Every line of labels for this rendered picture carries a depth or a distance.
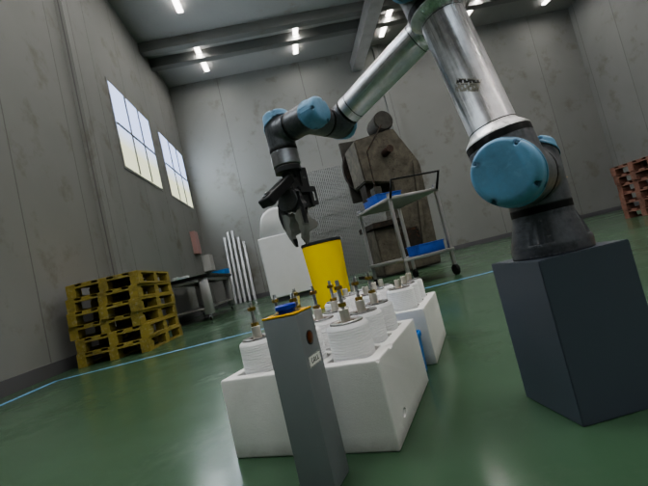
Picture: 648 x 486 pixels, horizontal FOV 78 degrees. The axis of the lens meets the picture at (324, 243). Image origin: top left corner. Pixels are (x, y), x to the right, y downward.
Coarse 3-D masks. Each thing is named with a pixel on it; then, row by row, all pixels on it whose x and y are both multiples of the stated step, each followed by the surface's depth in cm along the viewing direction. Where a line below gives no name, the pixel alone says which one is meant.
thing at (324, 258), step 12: (324, 240) 383; (336, 240) 390; (312, 252) 385; (324, 252) 383; (336, 252) 387; (312, 264) 387; (324, 264) 383; (336, 264) 385; (312, 276) 390; (324, 276) 383; (336, 276) 384; (324, 288) 384; (348, 288) 392; (324, 300) 385
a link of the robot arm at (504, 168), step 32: (416, 0) 74; (448, 0) 73; (416, 32) 80; (448, 32) 73; (448, 64) 73; (480, 64) 71; (480, 96) 70; (480, 128) 71; (512, 128) 67; (480, 160) 69; (512, 160) 66; (544, 160) 65; (480, 192) 70; (512, 192) 67; (544, 192) 70
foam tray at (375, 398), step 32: (384, 352) 83; (416, 352) 107; (224, 384) 92; (256, 384) 89; (352, 384) 80; (384, 384) 78; (416, 384) 99; (256, 416) 89; (352, 416) 81; (384, 416) 78; (256, 448) 90; (288, 448) 86; (352, 448) 81; (384, 448) 78
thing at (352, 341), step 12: (348, 324) 85; (360, 324) 85; (336, 336) 85; (348, 336) 84; (360, 336) 84; (336, 348) 85; (348, 348) 84; (360, 348) 84; (372, 348) 86; (336, 360) 86; (348, 360) 84
